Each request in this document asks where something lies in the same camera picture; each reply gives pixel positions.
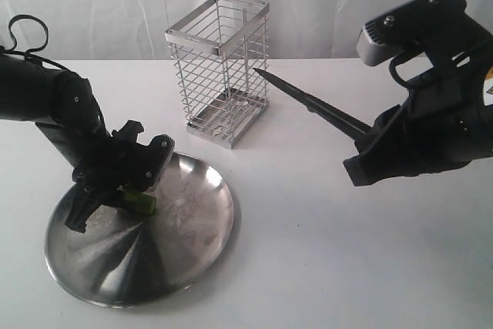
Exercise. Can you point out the green cucumber piece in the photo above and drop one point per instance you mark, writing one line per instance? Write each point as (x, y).
(137, 202)

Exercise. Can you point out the black knife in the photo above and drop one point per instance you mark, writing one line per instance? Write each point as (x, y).
(347, 124)

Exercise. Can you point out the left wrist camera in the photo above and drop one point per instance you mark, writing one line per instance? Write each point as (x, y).
(161, 149)

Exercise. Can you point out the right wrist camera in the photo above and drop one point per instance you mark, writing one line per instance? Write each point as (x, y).
(390, 33)

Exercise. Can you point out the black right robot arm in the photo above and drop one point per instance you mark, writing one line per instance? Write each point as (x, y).
(455, 62)

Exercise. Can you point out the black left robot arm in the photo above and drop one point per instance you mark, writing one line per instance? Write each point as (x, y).
(55, 100)

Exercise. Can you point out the round stainless steel plate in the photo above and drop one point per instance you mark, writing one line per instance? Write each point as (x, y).
(125, 261)

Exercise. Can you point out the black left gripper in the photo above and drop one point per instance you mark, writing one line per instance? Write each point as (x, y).
(107, 162)

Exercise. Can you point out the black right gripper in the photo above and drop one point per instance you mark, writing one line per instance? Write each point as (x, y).
(400, 145)

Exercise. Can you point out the wire metal utensil holder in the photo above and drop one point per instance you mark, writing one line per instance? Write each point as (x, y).
(217, 49)

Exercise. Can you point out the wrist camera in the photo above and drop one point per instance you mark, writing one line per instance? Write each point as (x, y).
(161, 149)
(390, 33)

